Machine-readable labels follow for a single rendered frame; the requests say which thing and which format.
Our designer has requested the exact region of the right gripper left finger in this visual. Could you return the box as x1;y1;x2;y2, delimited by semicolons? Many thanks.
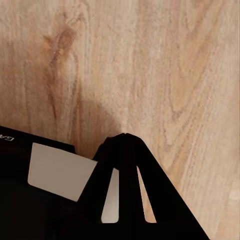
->
58;133;133;240

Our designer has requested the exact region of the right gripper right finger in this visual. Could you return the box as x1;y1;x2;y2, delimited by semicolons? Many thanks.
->
125;133;210;240

